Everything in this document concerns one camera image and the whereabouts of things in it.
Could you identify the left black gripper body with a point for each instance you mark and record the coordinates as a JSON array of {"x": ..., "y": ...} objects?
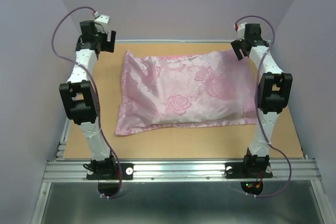
[{"x": 102, "y": 37}]

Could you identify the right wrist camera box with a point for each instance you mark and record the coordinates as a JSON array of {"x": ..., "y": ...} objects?
[{"x": 240, "y": 30}]

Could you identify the pink pillowcase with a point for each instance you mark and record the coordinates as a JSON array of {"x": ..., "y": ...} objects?
[{"x": 207, "y": 90}]

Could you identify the aluminium front rail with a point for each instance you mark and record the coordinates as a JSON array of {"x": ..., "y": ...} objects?
[{"x": 214, "y": 170}]

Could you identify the metal table frame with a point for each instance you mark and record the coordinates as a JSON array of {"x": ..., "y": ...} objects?
[{"x": 66, "y": 196}]

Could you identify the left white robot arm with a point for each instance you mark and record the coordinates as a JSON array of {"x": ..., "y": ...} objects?
[{"x": 78, "y": 94}]

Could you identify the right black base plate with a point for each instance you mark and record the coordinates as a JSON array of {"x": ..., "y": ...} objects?
[{"x": 237, "y": 170}]

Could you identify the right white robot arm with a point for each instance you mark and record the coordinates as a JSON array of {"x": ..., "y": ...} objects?
[{"x": 272, "y": 93}]

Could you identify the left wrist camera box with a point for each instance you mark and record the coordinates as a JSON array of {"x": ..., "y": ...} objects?
[{"x": 102, "y": 23}]

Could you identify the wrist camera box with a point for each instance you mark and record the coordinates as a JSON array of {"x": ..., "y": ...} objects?
[
  {"x": 102, "y": 23},
  {"x": 240, "y": 30}
]

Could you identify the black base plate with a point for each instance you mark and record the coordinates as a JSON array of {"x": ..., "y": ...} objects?
[
  {"x": 126, "y": 170},
  {"x": 237, "y": 170}
]

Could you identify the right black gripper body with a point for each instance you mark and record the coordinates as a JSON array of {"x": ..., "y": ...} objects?
[{"x": 242, "y": 41}]

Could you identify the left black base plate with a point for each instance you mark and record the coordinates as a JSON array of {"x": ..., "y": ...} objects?
[{"x": 126, "y": 170}]

